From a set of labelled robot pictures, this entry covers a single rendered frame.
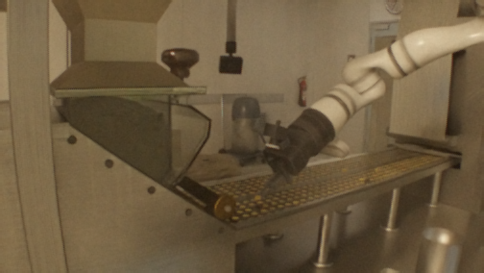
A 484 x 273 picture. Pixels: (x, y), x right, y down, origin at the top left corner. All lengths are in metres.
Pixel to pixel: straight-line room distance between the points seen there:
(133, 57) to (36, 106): 0.18
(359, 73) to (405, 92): 0.44
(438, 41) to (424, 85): 0.44
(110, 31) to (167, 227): 0.25
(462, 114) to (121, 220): 0.99
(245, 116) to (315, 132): 3.87
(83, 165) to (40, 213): 0.09
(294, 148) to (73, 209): 0.36
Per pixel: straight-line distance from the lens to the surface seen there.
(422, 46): 0.68
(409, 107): 1.13
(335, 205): 0.64
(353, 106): 0.67
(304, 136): 0.59
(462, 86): 1.13
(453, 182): 1.17
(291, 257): 0.74
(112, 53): 0.42
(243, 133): 4.49
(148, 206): 0.40
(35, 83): 0.27
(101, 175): 0.37
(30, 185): 0.29
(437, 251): 0.69
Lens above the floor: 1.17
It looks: 10 degrees down
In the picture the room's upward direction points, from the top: 1 degrees clockwise
